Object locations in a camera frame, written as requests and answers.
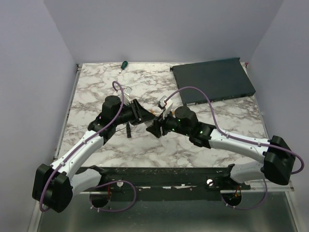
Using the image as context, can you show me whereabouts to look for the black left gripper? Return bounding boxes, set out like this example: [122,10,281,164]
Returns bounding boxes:
[113,99,155,126]

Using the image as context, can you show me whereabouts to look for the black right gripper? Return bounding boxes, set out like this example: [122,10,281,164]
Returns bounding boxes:
[146,108,191,138]

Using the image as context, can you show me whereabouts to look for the white remote control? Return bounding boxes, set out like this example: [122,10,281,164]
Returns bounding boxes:
[145,120,154,130]

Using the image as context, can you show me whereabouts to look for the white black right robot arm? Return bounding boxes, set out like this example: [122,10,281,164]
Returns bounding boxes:
[146,106,295,189]

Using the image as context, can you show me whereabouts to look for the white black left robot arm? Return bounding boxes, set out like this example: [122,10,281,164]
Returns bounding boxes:
[32,96,155,213]

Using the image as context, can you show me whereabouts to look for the black cable connector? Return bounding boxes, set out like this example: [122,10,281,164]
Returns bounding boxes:
[126,122,132,138]

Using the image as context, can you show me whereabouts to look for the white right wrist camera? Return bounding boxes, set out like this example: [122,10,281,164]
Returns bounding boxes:
[158,96,173,119]

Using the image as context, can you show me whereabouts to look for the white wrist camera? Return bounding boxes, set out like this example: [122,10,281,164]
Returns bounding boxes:
[117,87,132,106]
[158,96,173,119]

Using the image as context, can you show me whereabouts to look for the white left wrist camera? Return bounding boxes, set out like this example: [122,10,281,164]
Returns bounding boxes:
[117,87,132,106]

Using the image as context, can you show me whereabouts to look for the green handled screwdriver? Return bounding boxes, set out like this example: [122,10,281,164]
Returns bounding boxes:
[119,60,128,73]

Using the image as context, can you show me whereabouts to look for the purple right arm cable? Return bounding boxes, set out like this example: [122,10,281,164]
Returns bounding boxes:
[160,87,305,210]

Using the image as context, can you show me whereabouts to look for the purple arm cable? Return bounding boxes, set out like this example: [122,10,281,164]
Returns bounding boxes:
[160,87,305,210]
[39,81,138,213]

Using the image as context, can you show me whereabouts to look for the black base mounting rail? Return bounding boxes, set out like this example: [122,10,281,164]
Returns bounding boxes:
[61,166,250,202]

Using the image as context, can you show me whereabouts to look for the dark flat network switch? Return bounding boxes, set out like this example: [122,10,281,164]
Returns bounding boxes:
[170,58,256,102]

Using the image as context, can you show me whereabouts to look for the aluminium left side rail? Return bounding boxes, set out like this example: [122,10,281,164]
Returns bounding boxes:
[53,63,83,161]

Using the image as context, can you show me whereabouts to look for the aluminium rail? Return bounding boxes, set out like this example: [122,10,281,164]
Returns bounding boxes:
[41,171,294,194]
[53,63,83,161]

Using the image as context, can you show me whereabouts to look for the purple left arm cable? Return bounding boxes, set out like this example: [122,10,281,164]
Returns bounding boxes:
[39,81,138,213]

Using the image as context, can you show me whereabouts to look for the aluminium front rail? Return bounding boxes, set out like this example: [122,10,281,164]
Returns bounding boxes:
[41,171,294,194]

